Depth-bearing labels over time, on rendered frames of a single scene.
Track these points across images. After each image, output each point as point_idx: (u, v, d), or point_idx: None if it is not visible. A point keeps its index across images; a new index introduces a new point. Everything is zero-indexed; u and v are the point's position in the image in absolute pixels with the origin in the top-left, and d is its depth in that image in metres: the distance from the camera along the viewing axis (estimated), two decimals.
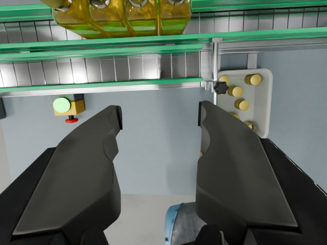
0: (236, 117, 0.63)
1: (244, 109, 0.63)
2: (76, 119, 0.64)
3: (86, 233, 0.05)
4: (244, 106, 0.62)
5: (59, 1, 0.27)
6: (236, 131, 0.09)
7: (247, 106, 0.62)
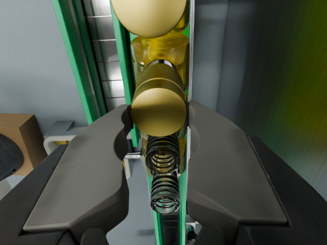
0: None
1: None
2: None
3: (86, 233, 0.05)
4: None
5: None
6: (224, 131, 0.09)
7: None
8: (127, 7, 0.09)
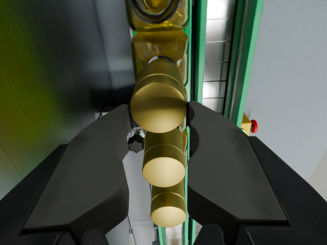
0: None
1: (160, 93, 0.11)
2: (254, 122, 0.56)
3: (86, 233, 0.05)
4: (161, 108, 0.11)
5: None
6: (224, 131, 0.09)
7: (139, 106, 0.11)
8: (178, 215, 0.18)
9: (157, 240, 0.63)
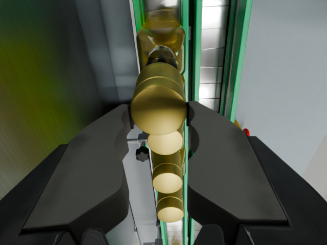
0: (150, 125, 0.12)
1: None
2: (246, 131, 0.62)
3: (86, 233, 0.05)
4: (167, 140, 0.18)
5: None
6: (225, 131, 0.09)
7: (153, 139, 0.18)
8: (178, 213, 0.24)
9: (159, 237, 0.69)
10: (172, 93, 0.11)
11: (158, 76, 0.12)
